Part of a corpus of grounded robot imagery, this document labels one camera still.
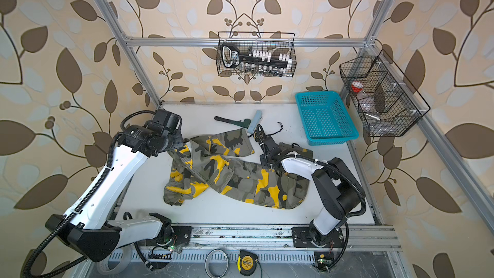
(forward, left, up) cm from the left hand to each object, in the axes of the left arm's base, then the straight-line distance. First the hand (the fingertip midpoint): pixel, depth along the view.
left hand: (176, 139), depth 73 cm
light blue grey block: (+30, -30, -25) cm, 49 cm away
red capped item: (+24, -73, +8) cm, 77 cm away
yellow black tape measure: (-36, -29, -22) cm, 51 cm away
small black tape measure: (+26, -45, -26) cm, 58 cm away
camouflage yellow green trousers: (-4, -11, -11) cm, 16 cm away
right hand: (+4, -37, -23) cm, 44 cm away
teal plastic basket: (+33, -71, -25) cm, 83 cm away
